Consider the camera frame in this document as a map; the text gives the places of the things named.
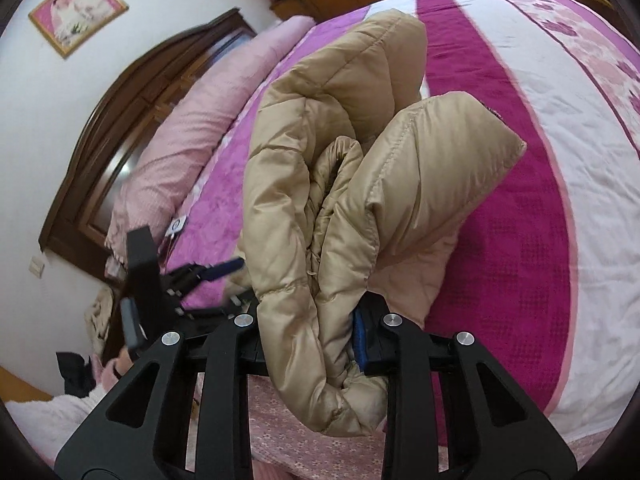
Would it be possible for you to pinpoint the white blanket controller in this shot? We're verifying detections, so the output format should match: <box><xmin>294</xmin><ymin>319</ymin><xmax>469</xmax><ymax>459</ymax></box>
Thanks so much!
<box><xmin>165</xmin><ymin>214</ymin><xmax>188</xmax><ymax>238</ymax></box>

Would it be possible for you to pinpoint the pink rolled quilt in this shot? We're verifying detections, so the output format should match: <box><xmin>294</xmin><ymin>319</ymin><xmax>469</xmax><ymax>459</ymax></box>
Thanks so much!
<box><xmin>105</xmin><ymin>15</ymin><xmax>314</xmax><ymax>264</ymax></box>

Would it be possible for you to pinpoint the dark wooden headboard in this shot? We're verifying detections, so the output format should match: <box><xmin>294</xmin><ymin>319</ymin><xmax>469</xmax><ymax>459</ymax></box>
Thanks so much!
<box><xmin>38</xmin><ymin>8</ymin><xmax>256</xmax><ymax>285</ymax></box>

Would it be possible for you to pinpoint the beige puffer jacket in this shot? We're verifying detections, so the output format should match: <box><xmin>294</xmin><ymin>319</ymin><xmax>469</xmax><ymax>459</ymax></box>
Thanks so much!
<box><xmin>238</xmin><ymin>10</ymin><xmax>526</xmax><ymax>437</ymax></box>

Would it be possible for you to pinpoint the person left hand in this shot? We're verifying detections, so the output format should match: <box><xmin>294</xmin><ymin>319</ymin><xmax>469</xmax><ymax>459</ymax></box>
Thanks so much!
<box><xmin>96</xmin><ymin>347</ymin><xmax>134</xmax><ymax>391</ymax></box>

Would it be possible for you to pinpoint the purple floral bedspread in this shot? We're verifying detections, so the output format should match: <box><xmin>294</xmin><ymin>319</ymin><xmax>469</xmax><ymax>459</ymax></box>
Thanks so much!
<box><xmin>159</xmin><ymin>0</ymin><xmax>640</xmax><ymax>480</ymax></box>

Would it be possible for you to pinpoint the framed wall picture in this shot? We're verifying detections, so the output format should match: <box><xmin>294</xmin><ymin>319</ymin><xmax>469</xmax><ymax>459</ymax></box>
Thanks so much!
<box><xmin>28</xmin><ymin>0</ymin><xmax>129</xmax><ymax>58</ymax></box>

